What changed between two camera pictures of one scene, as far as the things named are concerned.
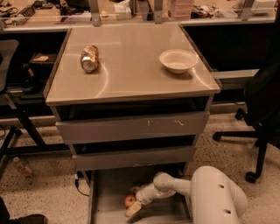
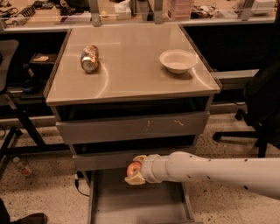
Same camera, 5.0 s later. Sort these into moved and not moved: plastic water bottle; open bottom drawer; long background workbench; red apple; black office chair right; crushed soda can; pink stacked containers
Moved: red apple
Not moved: plastic water bottle; black office chair right; pink stacked containers; crushed soda can; open bottom drawer; long background workbench
